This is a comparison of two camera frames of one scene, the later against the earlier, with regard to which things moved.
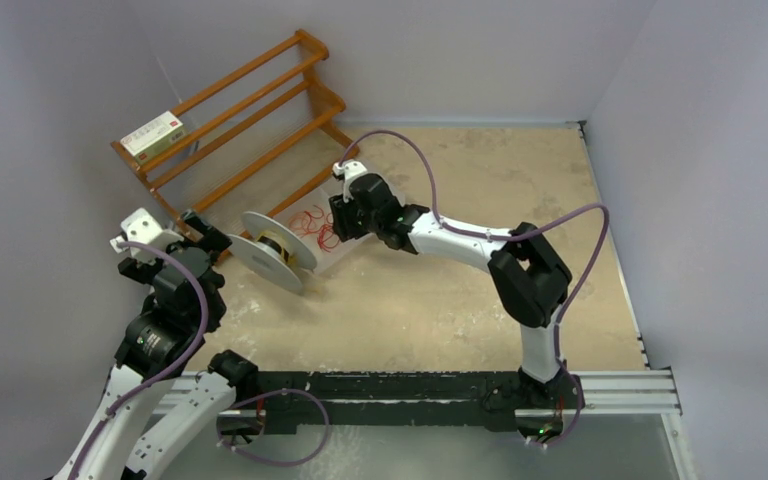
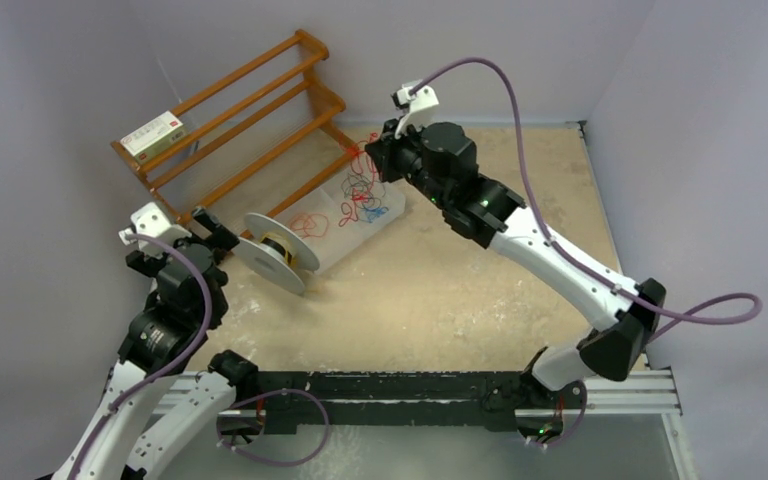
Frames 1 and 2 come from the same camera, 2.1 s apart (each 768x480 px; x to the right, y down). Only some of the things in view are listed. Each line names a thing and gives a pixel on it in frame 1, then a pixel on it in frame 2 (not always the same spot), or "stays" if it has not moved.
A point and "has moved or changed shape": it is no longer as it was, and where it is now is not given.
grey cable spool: x=273 y=250 stays
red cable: x=316 y=223 has moved or changed shape
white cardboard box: x=155 y=136 stays
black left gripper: x=214 y=241 stays
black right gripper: x=342 y=214 → x=385 y=151
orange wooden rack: x=262 y=137 stays
